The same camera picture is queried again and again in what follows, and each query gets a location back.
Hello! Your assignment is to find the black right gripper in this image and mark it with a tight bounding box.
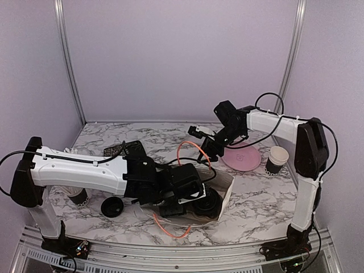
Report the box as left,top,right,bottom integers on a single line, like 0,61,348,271
197,124,245,164

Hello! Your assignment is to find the white printed paper bag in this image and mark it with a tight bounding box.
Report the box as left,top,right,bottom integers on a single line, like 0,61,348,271
133,140,236,239

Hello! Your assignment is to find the stack of paper cups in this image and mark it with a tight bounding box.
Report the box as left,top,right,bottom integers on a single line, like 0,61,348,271
264,146,289,177

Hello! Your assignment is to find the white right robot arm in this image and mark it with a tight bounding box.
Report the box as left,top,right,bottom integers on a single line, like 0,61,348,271
197,101,331,255

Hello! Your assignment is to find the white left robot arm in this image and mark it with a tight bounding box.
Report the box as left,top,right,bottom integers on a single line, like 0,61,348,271
1,136,206,253

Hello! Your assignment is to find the pink round plate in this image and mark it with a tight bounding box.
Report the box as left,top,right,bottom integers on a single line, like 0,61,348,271
221,146,261,172

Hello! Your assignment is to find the stack of black lids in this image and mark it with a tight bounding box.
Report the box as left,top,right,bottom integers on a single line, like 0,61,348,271
101,196,124,218

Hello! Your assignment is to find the black floral square plate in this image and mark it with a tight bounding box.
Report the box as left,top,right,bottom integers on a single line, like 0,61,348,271
103,140,147,157

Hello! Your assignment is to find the black cup holding straws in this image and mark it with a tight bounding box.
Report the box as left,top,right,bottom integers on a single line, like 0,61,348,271
68,188,89,208

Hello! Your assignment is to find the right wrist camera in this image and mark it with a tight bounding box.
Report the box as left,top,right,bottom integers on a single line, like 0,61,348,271
188,126,216,139

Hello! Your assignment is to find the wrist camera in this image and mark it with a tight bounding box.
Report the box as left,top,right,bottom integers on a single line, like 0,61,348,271
188,126,216,139
177,183,206,205

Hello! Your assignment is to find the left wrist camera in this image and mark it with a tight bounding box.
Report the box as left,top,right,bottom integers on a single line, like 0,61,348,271
177,183,206,205

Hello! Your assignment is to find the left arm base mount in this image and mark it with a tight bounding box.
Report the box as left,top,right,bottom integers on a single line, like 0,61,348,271
41,221,90,260

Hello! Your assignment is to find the right aluminium frame post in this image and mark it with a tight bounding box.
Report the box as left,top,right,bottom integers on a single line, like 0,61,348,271
278,0,308,101

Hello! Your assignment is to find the aluminium frame post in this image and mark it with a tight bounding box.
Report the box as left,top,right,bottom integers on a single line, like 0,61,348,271
278,0,308,101
54,0,86,127

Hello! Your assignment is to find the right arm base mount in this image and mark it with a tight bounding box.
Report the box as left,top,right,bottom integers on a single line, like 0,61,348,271
259,224,313,261

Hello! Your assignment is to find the front aluminium rail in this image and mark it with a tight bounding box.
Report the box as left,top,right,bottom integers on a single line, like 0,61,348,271
10,226,342,272

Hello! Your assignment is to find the left aluminium frame post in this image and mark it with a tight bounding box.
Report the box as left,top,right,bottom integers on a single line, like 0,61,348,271
54,0,86,127

